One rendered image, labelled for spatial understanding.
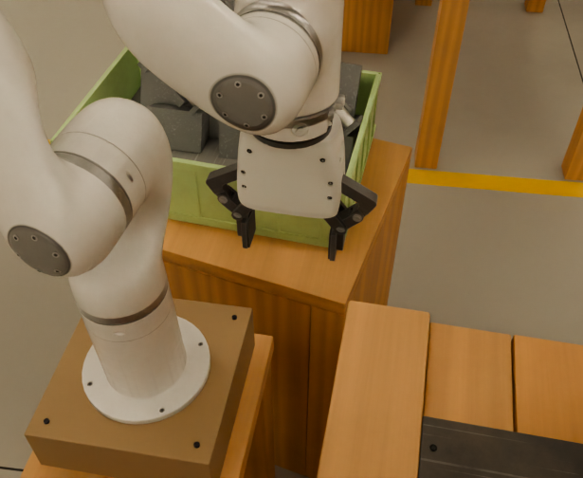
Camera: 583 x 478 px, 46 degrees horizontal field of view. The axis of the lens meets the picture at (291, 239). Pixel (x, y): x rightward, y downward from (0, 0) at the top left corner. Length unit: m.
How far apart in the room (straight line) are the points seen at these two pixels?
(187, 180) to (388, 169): 0.49
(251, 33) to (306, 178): 0.20
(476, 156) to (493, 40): 0.98
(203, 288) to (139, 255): 0.63
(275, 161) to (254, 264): 0.78
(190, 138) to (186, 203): 0.18
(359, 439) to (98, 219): 0.53
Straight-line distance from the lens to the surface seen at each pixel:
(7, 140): 0.72
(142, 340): 0.92
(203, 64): 0.47
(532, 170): 2.99
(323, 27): 0.53
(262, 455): 1.42
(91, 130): 0.78
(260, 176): 0.64
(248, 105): 0.48
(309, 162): 0.62
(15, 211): 0.73
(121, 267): 0.85
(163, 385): 1.01
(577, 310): 2.51
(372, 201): 0.66
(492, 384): 1.15
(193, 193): 1.42
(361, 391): 1.08
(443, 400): 1.12
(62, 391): 1.08
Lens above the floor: 1.82
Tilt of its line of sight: 46 degrees down
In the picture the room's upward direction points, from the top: straight up
